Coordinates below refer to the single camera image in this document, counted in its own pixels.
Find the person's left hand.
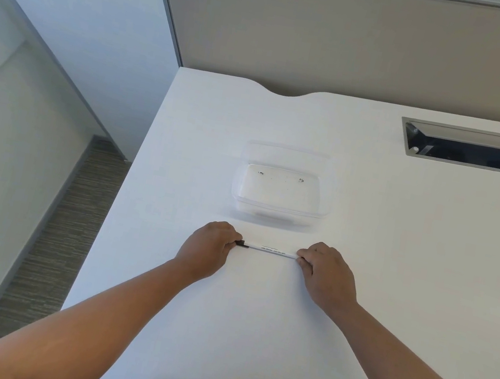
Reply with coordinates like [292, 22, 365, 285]
[170, 214, 246, 290]

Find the person's left forearm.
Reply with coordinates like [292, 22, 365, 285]
[0, 227, 199, 379]

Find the person's right hand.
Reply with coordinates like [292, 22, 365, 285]
[287, 237, 368, 318]

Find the grey cable tray opening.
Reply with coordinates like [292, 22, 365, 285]
[395, 115, 500, 173]

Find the clear plastic container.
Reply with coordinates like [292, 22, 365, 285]
[226, 136, 342, 233]

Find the beige desk partition panel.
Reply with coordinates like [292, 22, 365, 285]
[131, 0, 500, 135]

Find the white pen with black cap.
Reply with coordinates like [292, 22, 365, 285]
[244, 242, 301, 262]

